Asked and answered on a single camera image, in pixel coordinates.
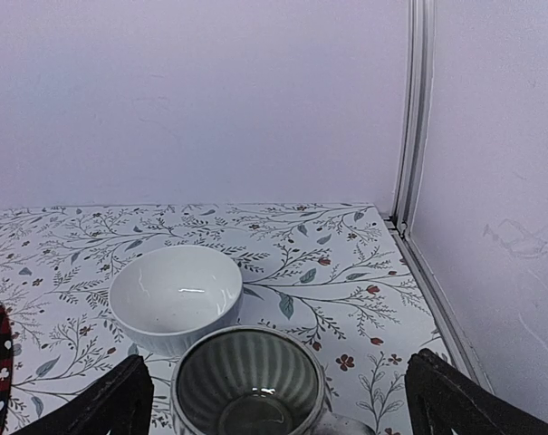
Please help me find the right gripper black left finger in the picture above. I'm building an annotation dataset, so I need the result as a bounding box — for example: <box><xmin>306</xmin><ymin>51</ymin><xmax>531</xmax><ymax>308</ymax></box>
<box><xmin>18</xmin><ymin>354</ymin><xmax>154</xmax><ymax>435</ymax></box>

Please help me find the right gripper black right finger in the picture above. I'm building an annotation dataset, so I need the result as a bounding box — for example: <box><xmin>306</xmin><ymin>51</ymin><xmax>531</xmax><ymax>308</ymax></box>
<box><xmin>405</xmin><ymin>349</ymin><xmax>548</xmax><ymax>435</ymax></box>

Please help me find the white ceramic bowl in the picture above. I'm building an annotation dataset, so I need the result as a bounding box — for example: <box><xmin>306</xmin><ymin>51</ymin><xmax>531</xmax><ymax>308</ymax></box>
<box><xmin>108</xmin><ymin>245</ymin><xmax>243</xmax><ymax>357</ymax></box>

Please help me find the striped grey mug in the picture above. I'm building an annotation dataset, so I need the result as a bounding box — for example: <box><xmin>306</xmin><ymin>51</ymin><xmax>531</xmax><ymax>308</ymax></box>
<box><xmin>170</xmin><ymin>326</ymin><xmax>373</xmax><ymax>434</ymax></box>

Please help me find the right aluminium corner post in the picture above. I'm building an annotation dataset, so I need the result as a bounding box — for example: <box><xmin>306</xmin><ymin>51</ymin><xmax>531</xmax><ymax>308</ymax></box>
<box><xmin>389</xmin><ymin>0</ymin><xmax>494</xmax><ymax>392</ymax></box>

